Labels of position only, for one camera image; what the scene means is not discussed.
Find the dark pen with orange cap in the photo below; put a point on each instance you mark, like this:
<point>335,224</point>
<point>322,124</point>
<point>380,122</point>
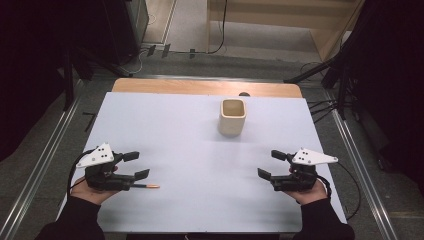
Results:
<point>150,186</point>

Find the person's right hand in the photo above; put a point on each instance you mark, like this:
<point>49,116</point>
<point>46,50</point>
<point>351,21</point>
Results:
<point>308,196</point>

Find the black metal stand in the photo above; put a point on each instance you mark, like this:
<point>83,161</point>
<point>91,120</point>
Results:
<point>68,83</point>
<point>341,90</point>

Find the dark cabinet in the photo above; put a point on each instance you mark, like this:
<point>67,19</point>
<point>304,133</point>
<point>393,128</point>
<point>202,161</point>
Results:
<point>130,26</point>

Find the wooden table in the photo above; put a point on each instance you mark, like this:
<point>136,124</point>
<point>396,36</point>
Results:
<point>186,86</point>

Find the light wooden shelf unit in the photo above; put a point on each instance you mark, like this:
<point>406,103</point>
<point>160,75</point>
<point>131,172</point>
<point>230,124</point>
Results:
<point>266,15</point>

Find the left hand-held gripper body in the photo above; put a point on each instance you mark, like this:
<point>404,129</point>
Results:
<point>100,178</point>

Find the person's left hand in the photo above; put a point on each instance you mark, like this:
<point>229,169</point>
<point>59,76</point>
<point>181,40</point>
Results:
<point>91,195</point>

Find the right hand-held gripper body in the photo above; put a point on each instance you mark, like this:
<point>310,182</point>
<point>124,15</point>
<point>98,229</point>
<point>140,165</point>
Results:
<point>301,176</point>

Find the beige square cup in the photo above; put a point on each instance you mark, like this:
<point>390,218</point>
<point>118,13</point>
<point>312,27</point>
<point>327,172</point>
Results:
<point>231,123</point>

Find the dark curtain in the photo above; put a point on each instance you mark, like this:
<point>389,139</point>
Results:
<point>26,66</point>
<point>393,83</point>

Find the metal floor rail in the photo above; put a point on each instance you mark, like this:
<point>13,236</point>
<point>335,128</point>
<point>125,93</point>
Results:
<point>360,166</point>
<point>43,160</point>

